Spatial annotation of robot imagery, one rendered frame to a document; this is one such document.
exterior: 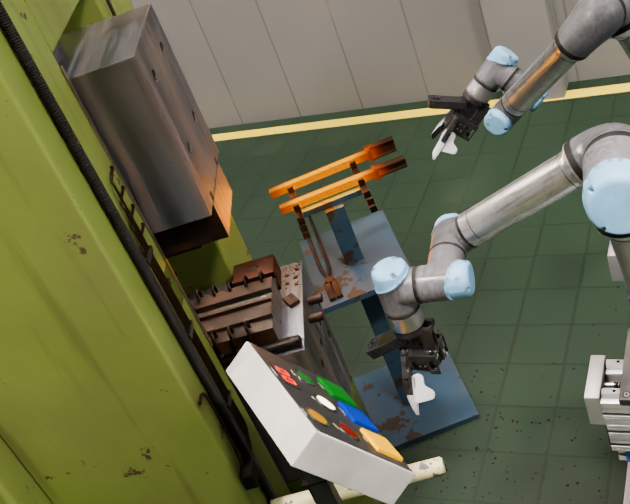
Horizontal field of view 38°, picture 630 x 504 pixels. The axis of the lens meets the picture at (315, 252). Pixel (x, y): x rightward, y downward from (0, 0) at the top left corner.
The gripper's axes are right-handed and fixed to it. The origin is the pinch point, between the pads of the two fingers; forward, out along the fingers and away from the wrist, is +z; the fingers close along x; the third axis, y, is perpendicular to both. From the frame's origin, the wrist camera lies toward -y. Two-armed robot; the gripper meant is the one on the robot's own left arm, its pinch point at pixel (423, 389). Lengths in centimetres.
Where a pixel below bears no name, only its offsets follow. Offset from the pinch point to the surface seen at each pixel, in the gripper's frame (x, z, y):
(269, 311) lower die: 20.1, -5.6, -45.1
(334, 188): 79, -1, -49
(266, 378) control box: -21.6, -26.0, -20.1
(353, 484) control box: -33.4, -10.0, -2.7
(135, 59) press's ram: 11, -82, -41
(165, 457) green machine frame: -24, -2, -55
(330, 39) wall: 297, 49, -144
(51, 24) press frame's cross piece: 10, -93, -56
